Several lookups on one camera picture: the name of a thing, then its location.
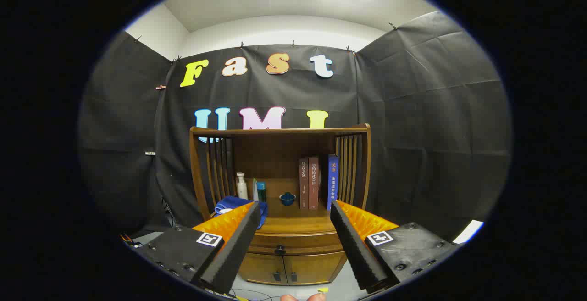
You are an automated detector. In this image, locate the wooden countertop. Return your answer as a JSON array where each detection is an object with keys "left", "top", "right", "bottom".
[{"left": 216, "top": 195, "right": 342, "bottom": 236}]

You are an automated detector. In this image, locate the blue book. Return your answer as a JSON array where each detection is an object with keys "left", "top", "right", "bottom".
[{"left": 327, "top": 154, "right": 339, "bottom": 211}]

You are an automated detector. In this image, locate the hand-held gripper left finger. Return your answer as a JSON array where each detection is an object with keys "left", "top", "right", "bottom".
[{"left": 133, "top": 201, "right": 261, "bottom": 295}]

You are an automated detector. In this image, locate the reddish brown book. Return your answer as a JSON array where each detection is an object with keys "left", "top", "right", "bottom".
[{"left": 309, "top": 156, "right": 319, "bottom": 210}]

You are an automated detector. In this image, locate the dark brown book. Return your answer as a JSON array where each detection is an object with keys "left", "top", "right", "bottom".
[{"left": 299, "top": 157, "right": 310, "bottom": 210}]

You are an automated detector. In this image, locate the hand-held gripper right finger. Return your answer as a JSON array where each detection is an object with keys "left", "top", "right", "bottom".
[{"left": 330, "top": 200, "right": 459, "bottom": 292}]

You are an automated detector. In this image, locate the thin floor cable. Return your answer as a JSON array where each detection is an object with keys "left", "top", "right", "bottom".
[{"left": 233, "top": 288, "right": 286, "bottom": 301}]

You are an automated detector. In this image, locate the white pump bottle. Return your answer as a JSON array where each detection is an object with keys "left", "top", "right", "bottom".
[{"left": 236, "top": 172, "right": 249, "bottom": 201}]

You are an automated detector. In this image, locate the wooden cabinet door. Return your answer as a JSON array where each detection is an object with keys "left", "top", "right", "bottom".
[
  {"left": 283, "top": 251, "right": 347, "bottom": 286},
  {"left": 239, "top": 252, "right": 287, "bottom": 286}
]

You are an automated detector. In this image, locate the wooden cabinet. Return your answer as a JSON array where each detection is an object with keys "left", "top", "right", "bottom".
[{"left": 189, "top": 123, "right": 372, "bottom": 286}]

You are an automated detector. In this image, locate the wooden drawer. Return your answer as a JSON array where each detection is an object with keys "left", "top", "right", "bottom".
[{"left": 248, "top": 231, "right": 344, "bottom": 256}]

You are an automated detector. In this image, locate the folded blue towel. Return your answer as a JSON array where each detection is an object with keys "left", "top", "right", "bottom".
[{"left": 215, "top": 196, "right": 268, "bottom": 229}]

